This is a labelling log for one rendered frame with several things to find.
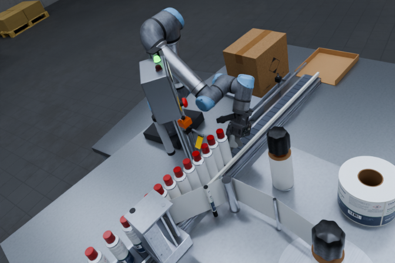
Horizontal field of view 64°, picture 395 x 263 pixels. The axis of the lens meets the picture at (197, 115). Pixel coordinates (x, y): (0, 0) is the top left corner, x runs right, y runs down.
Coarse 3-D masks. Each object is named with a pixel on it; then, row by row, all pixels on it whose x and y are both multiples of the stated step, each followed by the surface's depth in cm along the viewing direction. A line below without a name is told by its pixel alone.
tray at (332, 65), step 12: (324, 48) 206; (312, 60) 205; (324, 60) 202; (336, 60) 199; (348, 60) 196; (300, 72) 198; (312, 72) 195; (324, 72) 192; (336, 72) 189; (336, 84) 181
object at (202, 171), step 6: (198, 156) 129; (192, 162) 132; (198, 162) 131; (204, 162) 132; (198, 168) 132; (204, 168) 133; (198, 174) 135; (204, 174) 135; (204, 180) 137; (210, 180) 140
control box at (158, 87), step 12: (144, 60) 118; (144, 72) 111; (168, 72) 109; (144, 84) 106; (156, 84) 107; (168, 84) 107; (156, 96) 109; (168, 96) 110; (156, 108) 112; (168, 108) 113; (180, 108) 115; (156, 120) 116; (168, 120) 116
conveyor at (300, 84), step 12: (300, 84) 182; (312, 84) 179; (288, 96) 176; (300, 96) 173; (276, 108) 170; (288, 108) 168; (264, 120) 165; (276, 120) 163; (252, 132) 161; (264, 132) 159; (252, 144) 154; (240, 156) 150; (132, 252) 125
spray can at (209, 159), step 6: (204, 144) 132; (204, 150) 132; (210, 150) 134; (204, 156) 133; (210, 156) 133; (210, 162) 135; (210, 168) 137; (216, 168) 139; (210, 174) 140; (216, 174) 141
